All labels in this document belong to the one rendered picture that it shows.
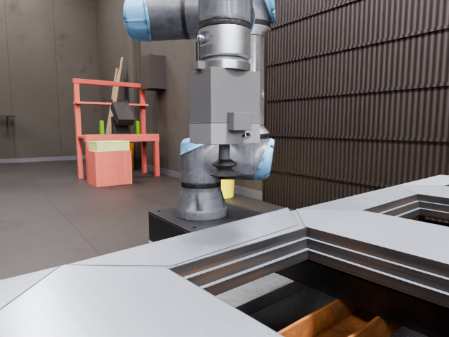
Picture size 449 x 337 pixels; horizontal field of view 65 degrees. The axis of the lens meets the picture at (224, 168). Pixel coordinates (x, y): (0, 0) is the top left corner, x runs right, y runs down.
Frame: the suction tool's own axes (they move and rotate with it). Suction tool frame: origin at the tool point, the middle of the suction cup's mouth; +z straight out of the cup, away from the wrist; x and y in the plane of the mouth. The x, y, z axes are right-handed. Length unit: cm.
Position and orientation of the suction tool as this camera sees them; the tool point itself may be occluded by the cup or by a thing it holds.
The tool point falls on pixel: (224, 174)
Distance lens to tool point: 53.0
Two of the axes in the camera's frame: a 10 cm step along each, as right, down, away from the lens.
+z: 0.0, 9.9, 1.2
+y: 8.4, -0.6, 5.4
